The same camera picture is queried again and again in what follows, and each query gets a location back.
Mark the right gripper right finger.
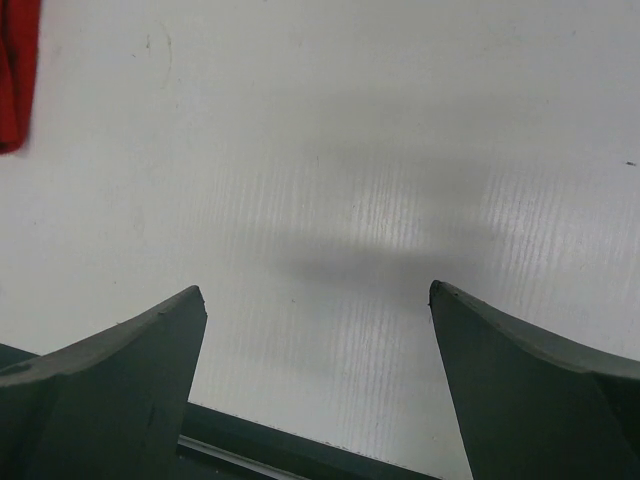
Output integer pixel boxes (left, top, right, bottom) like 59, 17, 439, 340
429, 281, 639, 479

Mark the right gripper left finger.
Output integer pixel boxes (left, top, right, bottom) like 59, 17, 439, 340
1, 286, 207, 479

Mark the red t shirt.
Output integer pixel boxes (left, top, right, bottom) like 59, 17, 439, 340
1, 0, 41, 154

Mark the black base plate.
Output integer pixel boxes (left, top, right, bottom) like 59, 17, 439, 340
0, 342, 441, 480

